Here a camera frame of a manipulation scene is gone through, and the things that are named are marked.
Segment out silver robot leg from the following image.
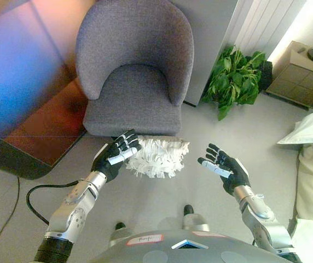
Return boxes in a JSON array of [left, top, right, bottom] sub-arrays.
[[181, 204, 211, 233], [109, 221, 134, 247]]

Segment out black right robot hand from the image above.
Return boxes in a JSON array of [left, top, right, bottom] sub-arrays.
[[197, 143, 252, 196]]

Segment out white bed pillow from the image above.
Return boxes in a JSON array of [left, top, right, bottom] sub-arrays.
[[276, 108, 313, 146]]

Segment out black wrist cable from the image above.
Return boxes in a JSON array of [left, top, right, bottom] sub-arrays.
[[26, 180, 81, 226]]

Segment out beige bedside cabinet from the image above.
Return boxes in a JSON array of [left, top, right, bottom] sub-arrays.
[[264, 40, 313, 111]]

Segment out silver left robot leg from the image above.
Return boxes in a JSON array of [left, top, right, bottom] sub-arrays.
[[109, 221, 134, 247]]

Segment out thin black floor cable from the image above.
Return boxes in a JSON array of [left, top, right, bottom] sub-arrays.
[[0, 175, 21, 263]]

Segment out grey fabric armchair sofa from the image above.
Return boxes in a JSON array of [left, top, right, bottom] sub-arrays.
[[76, 0, 195, 138]]

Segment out green leafy potted plant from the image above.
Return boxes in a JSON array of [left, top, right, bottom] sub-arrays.
[[201, 45, 266, 121]]

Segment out grey robot torso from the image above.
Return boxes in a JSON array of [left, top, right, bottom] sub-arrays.
[[86, 229, 294, 263]]

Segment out silver right robot leg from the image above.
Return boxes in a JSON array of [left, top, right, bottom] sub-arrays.
[[181, 204, 211, 233]]

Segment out black plant pot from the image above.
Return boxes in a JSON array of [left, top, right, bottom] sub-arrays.
[[259, 60, 273, 93]]

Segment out dark wooden tv cabinet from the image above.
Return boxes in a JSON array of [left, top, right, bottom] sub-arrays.
[[0, 0, 105, 181]]

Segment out white curtain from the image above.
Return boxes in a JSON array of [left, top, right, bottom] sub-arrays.
[[222, 0, 308, 55]]

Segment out white fringed cloth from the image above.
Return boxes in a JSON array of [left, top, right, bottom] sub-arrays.
[[125, 134, 191, 179]]

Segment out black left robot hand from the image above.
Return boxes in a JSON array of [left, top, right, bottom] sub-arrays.
[[91, 129, 142, 184]]

